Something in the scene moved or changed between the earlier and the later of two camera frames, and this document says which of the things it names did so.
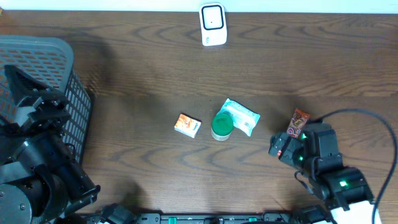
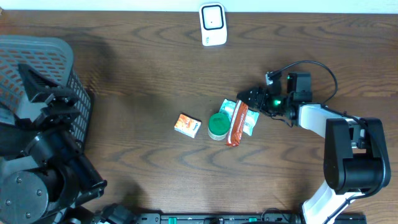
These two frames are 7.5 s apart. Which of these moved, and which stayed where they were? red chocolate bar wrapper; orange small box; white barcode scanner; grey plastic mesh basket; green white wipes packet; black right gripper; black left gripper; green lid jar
Moved: red chocolate bar wrapper; black left gripper; green lid jar; black right gripper
Stayed: grey plastic mesh basket; orange small box; white barcode scanner; green white wipes packet
